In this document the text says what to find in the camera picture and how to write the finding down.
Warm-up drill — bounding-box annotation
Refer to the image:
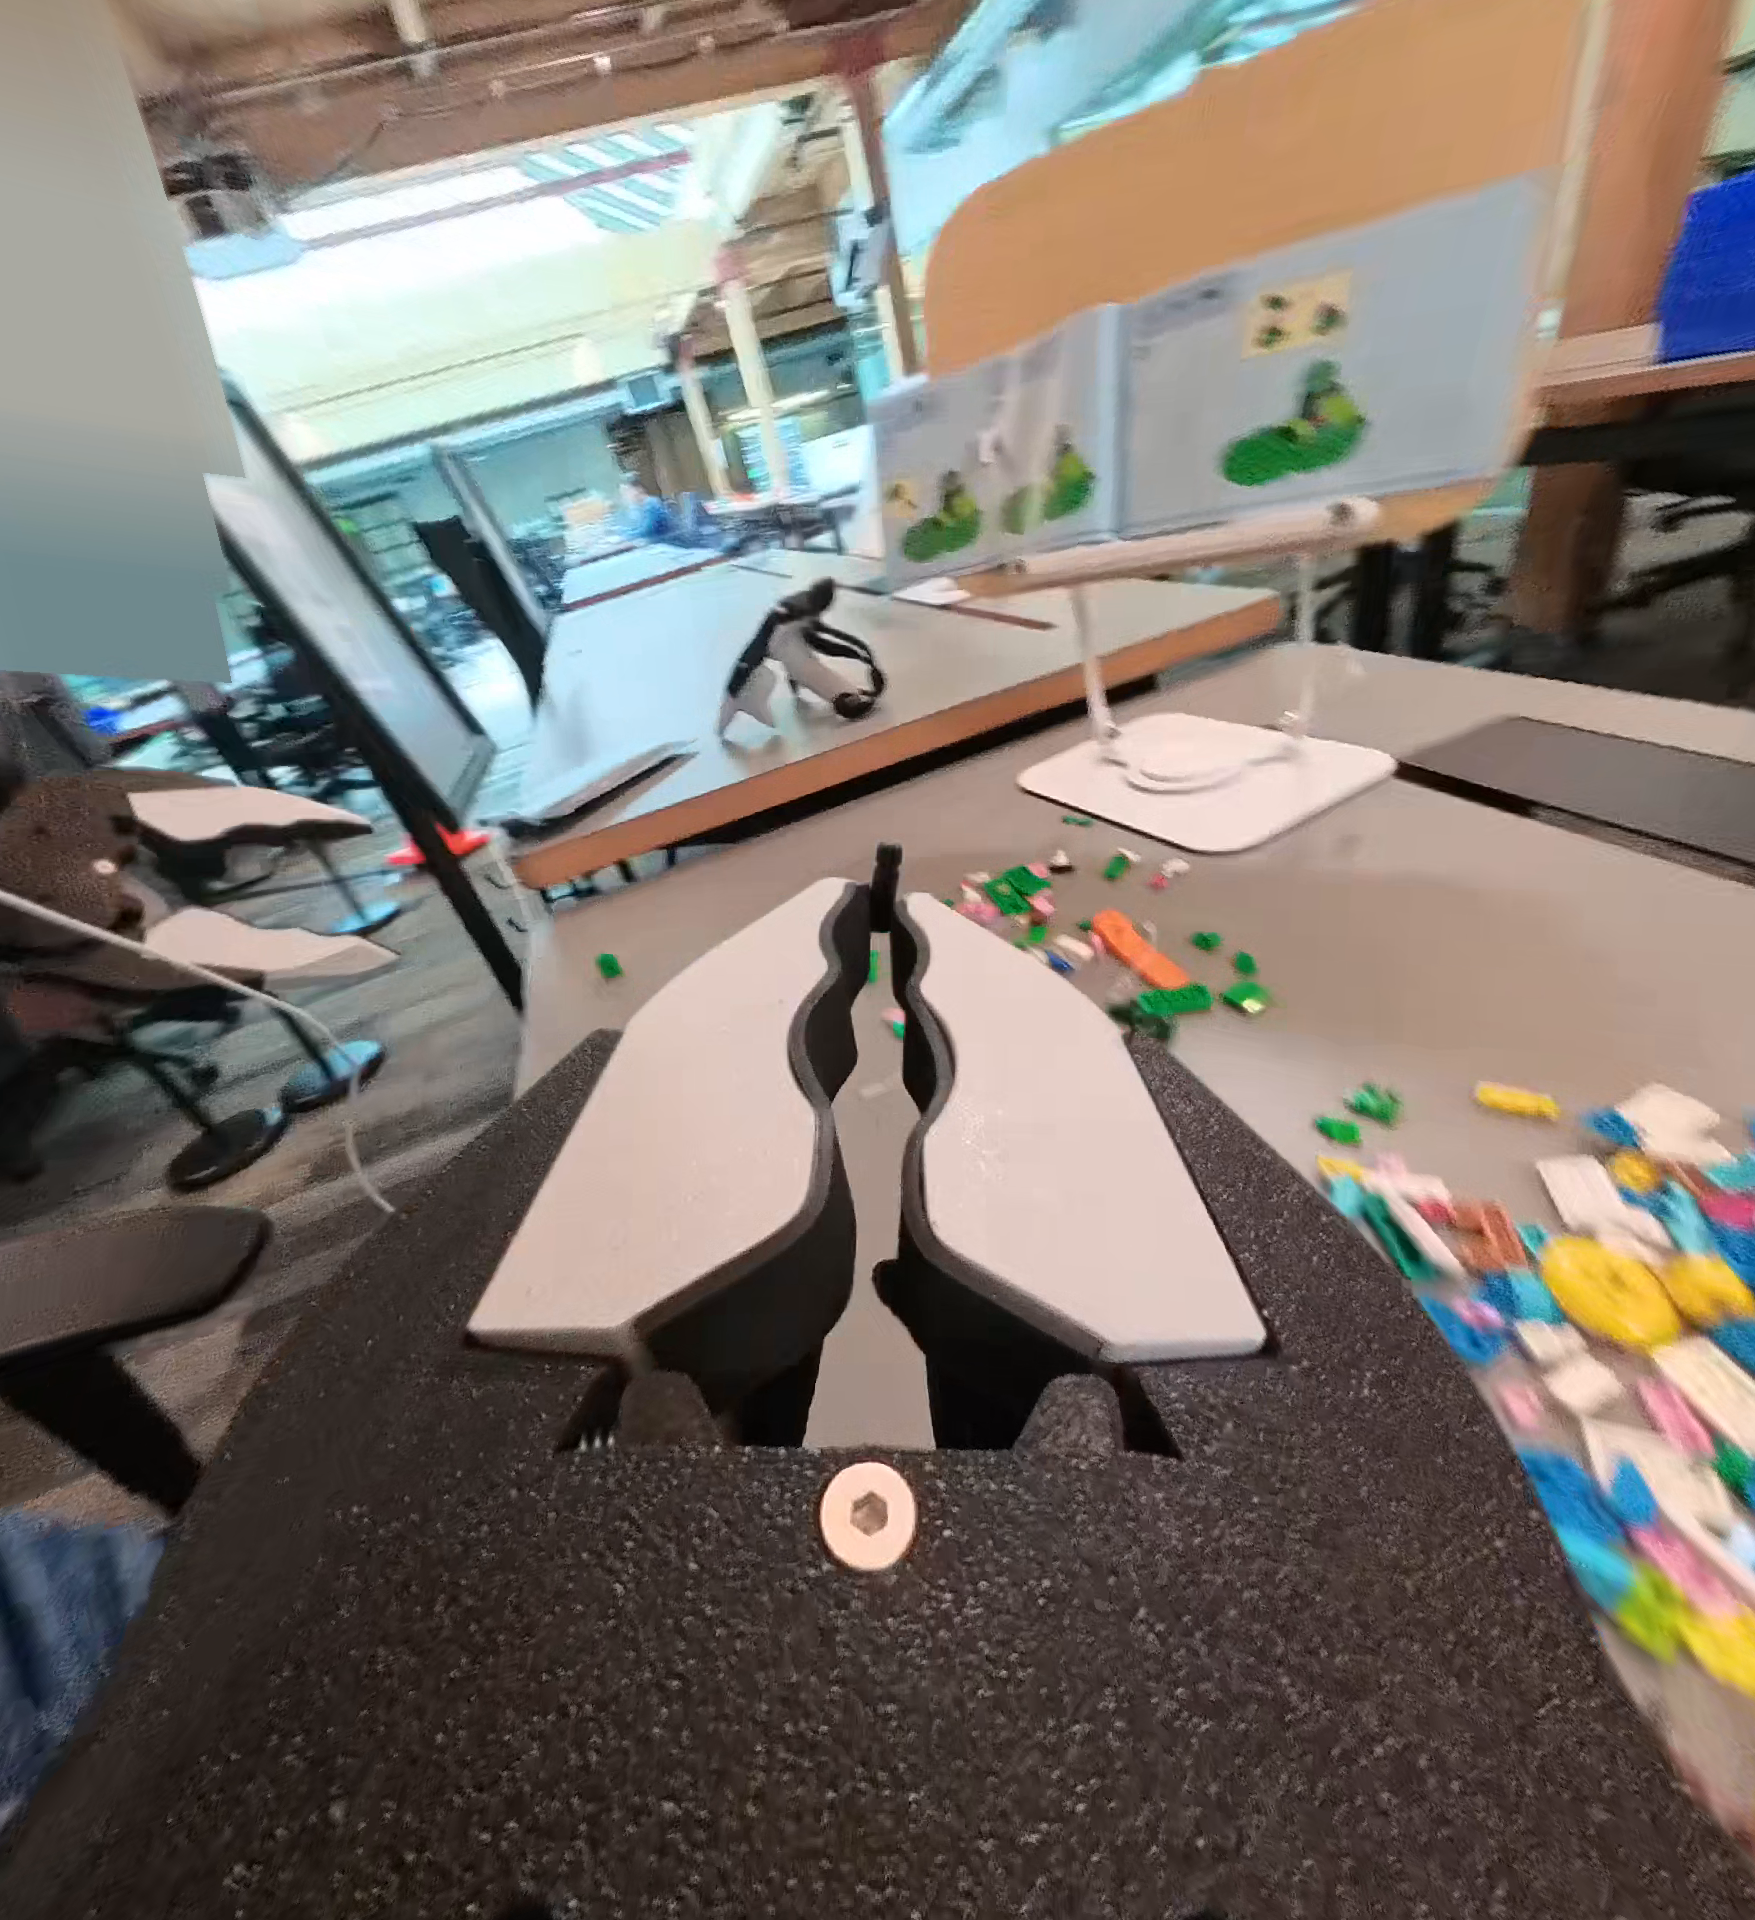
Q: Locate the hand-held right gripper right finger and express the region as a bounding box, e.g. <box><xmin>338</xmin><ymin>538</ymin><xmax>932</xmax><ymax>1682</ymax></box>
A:
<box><xmin>876</xmin><ymin>895</ymin><xmax>1272</xmax><ymax>1452</ymax></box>

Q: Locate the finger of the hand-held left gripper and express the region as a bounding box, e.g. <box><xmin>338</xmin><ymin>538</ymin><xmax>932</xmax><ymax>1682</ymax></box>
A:
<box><xmin>143</xmin><ymin>907</ymin><xmax>402</xmax><ymax>989</ymax></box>
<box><xmin>127</xmin><ymin>784</ymin><xmax>374</xmax><ymax>864</ymax></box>

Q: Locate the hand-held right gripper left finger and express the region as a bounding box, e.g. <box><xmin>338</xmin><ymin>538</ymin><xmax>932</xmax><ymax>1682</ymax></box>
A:
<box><xmin>463</xmin><ymin>877</ymin><xmax>874</xmax><ymax>1449</ymax></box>

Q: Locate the pile of colourful toy bricks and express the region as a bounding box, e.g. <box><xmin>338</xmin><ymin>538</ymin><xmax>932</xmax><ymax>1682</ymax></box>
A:
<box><xmin>1312</xmin><ymin>1080</ymin><xmax>1755</xmax><ymax>1920</ymax></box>

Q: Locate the instruction booklet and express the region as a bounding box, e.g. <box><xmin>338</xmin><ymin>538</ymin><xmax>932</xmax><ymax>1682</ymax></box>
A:
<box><xmin>869</xmin><ymin>173</ymin><xmax>1546</xmax><ymax>595</ymax></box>

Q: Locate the black stanchion pole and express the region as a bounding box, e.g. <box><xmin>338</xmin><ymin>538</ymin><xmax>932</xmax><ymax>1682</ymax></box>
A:
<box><xmin>281</xmin><ymin>1040</ymin><xmax>389</xmax><ymax>1116</ymax></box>
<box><xmin>163</xmin><ymin>1109</ymin><xmax>291</xmax><ymax>1195</ymax></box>

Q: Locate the large screen on stand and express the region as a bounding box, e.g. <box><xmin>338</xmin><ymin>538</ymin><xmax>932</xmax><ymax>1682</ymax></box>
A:
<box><xmin>210</xmin><ymin>384</ymin><xmax>526</xmax><ymax>1007</ymax></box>

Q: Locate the scatter of green toy bricks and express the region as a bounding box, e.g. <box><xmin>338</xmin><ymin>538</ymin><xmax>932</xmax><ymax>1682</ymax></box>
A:
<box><xmin>593</xmin><ymin>847</ymin><xmax>1404</xmax><ymax>1150</ymax></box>

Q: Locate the orange brick separator tool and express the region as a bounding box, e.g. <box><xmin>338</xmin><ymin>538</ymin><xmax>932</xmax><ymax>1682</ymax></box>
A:
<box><xmin>1092</xmin><ymin>910</ymin><xmax>1190</xmax><ymax>991</ymax></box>

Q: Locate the white flat device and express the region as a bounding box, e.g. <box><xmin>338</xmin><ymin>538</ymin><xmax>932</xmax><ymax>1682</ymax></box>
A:
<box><xmin>493</xmin><ymin>741</ymin><xmax>699</xmax><ymax>839</ymax></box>

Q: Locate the black mesh office chair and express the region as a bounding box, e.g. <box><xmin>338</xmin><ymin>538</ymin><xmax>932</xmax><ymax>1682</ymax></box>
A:
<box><xmin>0</xmin><ymin>1206</ymin><xmax>270</xmax><ymax>1510</ymax></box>

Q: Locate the white acrylic stand base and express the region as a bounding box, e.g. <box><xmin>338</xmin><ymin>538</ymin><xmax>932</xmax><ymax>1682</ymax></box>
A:
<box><xmin>953</xmin><ymin>496</ymin><xmax>1398</xmax><ymax>853</ymax></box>

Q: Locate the grey wooden-edged table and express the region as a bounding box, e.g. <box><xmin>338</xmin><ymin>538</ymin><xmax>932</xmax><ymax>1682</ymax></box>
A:
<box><xmin>509</xmin><ymin>546</ymin><xmax>1286</xmax><ymax>889</ymax></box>

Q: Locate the spare hand-held gripper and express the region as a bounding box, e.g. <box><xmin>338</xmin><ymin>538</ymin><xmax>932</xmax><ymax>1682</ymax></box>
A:
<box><xmin>717</xmin><ymin>583</ymin><xmax>885</xmax><ymax>741</ymax></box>

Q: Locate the person's jeans leg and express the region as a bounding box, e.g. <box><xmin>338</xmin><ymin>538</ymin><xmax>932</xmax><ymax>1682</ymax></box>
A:
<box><xmin>0</xmin><ymin>1500</ymin><xmax>165</xmax><ymax>1920</ymax></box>

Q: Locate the wooden book stand board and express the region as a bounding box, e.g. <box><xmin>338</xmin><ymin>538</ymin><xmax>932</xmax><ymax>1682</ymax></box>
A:
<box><xmin>922</xmin><ymin>0</ymin><xmax>1593</xmax><ymax>376</ymax></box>

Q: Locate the long wooden-edged table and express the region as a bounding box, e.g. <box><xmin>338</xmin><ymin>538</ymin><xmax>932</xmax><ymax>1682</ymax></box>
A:
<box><xmin>1528</xmin><ymin>338</ymin><xmax>1755</xmax><ymax>429</ymax></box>

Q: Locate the white charging cable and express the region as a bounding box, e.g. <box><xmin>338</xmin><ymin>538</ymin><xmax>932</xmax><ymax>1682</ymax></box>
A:
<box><xmin>0</xmin><ymin>862</ymin><xmax>399</xmax><ymax>1218</ymax></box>

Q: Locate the black table cable cover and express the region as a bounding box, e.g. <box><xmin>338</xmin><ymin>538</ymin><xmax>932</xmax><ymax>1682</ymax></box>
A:
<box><xmin>1395</xmin><ymin>718</ymin><xmax>1755</xmax><ymax>889</ymax></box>

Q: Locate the wooden support post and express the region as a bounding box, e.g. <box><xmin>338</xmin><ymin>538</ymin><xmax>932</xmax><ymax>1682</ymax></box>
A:
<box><xmin>1508</xmin><ymin>0</ymin><xmax>1742</xmax><ymax>640</ymax></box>

